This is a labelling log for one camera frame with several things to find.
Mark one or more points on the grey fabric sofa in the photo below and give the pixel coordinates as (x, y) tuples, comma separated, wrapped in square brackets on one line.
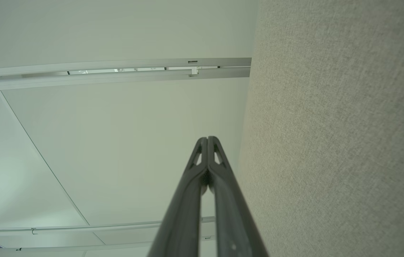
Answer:
[(330, 142)]

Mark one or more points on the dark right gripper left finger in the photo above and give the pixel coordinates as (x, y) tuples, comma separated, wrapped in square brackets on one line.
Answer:
[(184, 214)]

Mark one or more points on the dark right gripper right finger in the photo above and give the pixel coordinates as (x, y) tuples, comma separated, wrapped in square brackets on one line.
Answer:
[(232, 221)]

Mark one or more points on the white aluminium frame rail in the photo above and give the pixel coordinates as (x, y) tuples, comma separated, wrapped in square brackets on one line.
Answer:
[(80, 81)]

